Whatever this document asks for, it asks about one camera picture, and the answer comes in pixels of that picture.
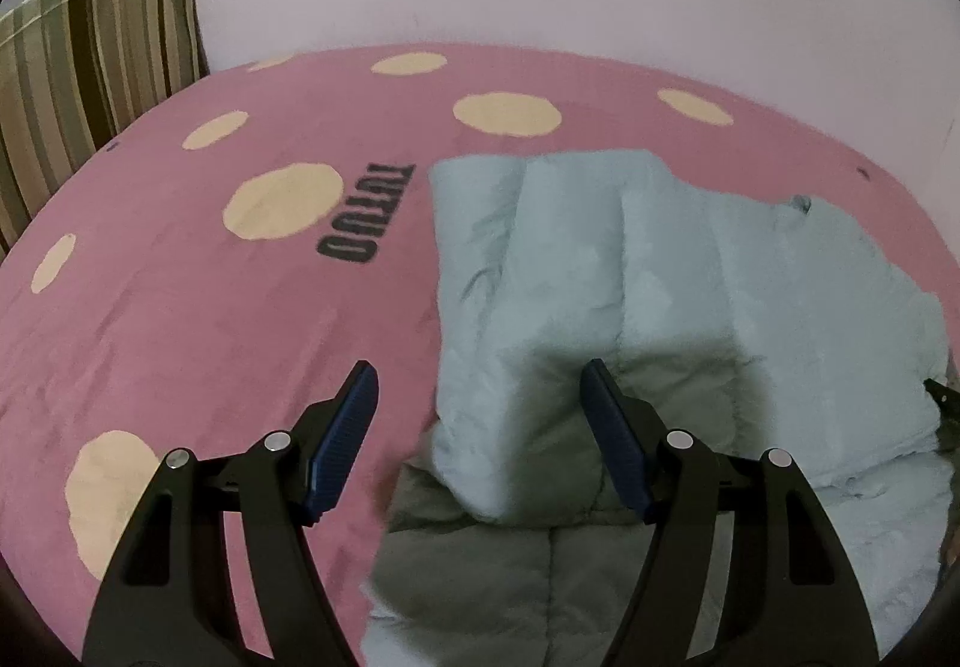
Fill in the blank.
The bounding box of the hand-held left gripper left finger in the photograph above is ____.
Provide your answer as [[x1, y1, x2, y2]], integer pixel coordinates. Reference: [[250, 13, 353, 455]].
[[81, 359, 380, 667]]

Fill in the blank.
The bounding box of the light blue down jacket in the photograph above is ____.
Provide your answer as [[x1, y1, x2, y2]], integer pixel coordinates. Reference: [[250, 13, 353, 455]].
[[362, 149, 957, 667]]

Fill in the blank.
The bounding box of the striped pillow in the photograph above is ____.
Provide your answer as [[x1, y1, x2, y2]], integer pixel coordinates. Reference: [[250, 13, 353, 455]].
[[66, 0, 212, 139], [0, 0, 121, 257]]

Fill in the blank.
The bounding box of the pink dotted bed sheet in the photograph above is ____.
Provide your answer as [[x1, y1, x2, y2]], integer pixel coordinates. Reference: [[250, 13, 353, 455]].
[[0, 41, 960, 667]]

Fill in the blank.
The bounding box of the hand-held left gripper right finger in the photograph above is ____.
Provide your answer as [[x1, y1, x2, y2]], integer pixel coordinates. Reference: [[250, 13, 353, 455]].
[[581, 358, 880, 667]]

